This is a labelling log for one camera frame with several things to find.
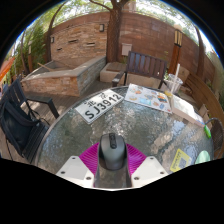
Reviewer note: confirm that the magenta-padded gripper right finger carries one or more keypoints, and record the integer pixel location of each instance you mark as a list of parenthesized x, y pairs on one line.
[(137, 160)]

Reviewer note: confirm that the black metal chair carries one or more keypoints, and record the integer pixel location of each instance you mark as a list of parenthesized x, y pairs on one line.
[(36, 133)]

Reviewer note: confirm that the grey electrical wall box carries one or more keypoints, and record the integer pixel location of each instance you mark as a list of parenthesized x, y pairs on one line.
[(126, 49)]

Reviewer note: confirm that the wooden garden lamp post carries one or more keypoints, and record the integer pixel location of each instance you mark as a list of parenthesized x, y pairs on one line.
[(176, 50)]

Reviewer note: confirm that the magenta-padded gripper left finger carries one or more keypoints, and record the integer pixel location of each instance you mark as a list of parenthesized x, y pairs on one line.
[(87, 160)]

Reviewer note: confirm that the black wall lantern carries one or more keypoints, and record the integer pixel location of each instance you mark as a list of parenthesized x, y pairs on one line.
[(101, 28)]

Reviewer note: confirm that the white license plate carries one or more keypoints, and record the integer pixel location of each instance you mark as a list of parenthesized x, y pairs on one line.
[(99, 106)]

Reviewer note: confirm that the stone brick raised planter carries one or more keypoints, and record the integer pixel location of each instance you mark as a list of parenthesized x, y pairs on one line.
[(66, 80)]

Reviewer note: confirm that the round green pink mouse pad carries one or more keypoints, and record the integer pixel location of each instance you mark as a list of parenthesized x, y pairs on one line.
[(202, 157)]

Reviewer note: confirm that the large tree trunk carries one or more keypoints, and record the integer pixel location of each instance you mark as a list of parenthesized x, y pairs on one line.
[(114, 33)]

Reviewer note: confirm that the yellow printed card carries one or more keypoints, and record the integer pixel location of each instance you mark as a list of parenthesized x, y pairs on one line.
[(180, 160)]

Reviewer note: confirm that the dark wooden slatted chair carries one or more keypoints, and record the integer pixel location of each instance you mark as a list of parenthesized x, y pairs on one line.
[(143, 65)]

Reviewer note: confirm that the dark grey computer mouse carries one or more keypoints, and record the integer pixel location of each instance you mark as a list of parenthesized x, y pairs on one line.
[(112, 151)]

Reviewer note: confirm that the colourful printed menu sheet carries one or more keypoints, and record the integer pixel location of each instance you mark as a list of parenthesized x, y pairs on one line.
[(148, 97)]

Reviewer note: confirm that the beige stone block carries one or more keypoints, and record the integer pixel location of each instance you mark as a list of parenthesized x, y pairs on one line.
[(108, 73)]

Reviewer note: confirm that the curved wooden bench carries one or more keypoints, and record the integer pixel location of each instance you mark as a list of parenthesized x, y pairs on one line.
[(206, 96)]

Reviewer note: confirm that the slim tree trunk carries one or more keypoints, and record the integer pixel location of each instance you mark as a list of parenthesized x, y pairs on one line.
[(200, 56)]

